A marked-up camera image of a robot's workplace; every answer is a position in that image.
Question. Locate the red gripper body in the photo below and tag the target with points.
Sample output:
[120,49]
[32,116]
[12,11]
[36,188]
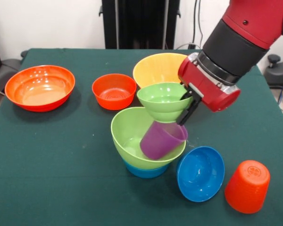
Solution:
[205,84]

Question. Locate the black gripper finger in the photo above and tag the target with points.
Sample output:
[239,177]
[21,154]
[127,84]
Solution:
[185,95]
[188,110]

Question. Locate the small green plastic bowl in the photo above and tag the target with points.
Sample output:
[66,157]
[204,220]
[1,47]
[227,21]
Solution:
[162,99]

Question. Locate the large orange plastic bowl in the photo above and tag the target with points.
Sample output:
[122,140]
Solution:
[155,68]

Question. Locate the purple plastic cup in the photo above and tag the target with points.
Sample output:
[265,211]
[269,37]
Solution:
[158,143]

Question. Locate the dark blue plastic bowl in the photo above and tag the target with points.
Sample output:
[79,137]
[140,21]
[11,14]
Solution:
[200,174]

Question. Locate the large green plastic bowl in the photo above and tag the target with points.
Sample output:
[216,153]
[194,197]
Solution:
[125,127]

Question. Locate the light blue plastic bowl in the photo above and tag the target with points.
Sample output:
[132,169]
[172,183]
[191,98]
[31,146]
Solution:
[145,171]

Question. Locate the red plastic cup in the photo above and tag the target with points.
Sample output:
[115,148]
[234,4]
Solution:
[247,188]

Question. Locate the large red plastic bowl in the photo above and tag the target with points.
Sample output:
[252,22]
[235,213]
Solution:
[40,89]

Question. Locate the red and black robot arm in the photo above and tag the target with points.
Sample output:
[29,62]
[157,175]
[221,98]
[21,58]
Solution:
[245,35]

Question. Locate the small red plastic bowl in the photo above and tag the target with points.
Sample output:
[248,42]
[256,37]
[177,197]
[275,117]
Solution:
[114,94]

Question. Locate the black chair base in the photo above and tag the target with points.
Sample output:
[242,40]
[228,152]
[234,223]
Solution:
[277,70]

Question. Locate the dark green table cloth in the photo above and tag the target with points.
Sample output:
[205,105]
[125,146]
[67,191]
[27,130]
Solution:
[61,188]

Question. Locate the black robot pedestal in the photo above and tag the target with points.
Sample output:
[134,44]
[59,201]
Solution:
[136,18]

